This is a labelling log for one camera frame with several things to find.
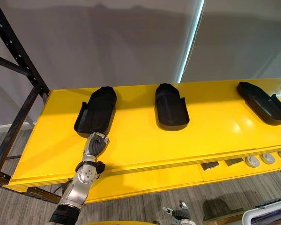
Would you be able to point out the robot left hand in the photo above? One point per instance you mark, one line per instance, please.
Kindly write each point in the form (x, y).
(93, 146)

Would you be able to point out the white framed cart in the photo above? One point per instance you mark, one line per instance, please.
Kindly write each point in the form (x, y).
(267, 214)

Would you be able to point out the yellow lower shelf board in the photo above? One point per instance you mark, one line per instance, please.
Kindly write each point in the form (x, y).
(154, 181)

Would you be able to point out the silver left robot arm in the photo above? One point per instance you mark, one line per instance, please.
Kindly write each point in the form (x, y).
(79, 185)

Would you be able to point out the flat black square part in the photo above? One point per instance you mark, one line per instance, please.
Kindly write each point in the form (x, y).
(209, 165)
(234, 162)

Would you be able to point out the yellow shelf board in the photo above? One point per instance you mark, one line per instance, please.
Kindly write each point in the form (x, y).
(142, 145)
(154, 181)

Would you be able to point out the black plastic housing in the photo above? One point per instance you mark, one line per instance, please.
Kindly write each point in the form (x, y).
(96, 112)
(262, 103)
(171, 107)

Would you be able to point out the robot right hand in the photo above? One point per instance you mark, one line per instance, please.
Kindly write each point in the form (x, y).
(181, 213)

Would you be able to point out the white light strip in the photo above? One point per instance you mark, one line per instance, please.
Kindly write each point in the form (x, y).
(189, 47)

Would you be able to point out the black metal rack frame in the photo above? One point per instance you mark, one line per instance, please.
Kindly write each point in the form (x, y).
(18, 47)

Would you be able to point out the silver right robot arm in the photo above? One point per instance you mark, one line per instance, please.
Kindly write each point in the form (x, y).
(185, 222)

